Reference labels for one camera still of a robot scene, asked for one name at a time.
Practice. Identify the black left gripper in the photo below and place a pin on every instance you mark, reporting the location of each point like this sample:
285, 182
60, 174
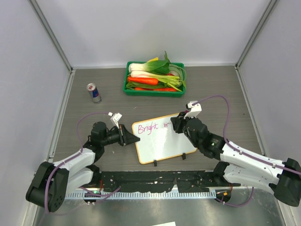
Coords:
125, 137

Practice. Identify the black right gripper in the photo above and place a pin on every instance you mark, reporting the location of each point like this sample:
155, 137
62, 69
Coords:
178, 122

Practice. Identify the yellow framed whiteboard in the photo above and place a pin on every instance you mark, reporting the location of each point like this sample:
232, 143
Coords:
158, 141

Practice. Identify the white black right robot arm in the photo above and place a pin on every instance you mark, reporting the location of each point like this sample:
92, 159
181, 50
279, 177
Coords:
237, 165

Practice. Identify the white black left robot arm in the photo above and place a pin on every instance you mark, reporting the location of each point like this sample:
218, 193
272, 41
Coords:
53, 181

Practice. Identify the white green leek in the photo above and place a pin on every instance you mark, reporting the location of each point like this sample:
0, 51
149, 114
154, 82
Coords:
171, 80

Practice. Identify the green plastic vegetable tray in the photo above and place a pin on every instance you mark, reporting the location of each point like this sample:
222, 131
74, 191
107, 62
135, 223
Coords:
154, 93

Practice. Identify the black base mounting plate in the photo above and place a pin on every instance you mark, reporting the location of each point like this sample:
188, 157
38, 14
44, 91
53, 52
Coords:
187, 181

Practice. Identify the orange carrot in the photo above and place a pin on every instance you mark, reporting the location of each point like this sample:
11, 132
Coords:
148, 81

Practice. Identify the green bok choy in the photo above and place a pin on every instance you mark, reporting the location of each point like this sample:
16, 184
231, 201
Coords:
155, 66

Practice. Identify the red bull drink can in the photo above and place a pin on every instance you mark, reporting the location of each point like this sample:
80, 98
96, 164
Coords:
93, 91

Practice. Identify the white paper sheet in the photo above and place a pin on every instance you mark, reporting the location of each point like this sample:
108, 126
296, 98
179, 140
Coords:
167, 224

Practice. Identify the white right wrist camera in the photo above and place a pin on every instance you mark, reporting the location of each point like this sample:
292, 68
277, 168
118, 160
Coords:
194, 108

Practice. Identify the slotted cable duct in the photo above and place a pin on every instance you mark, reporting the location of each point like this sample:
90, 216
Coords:
174, 194

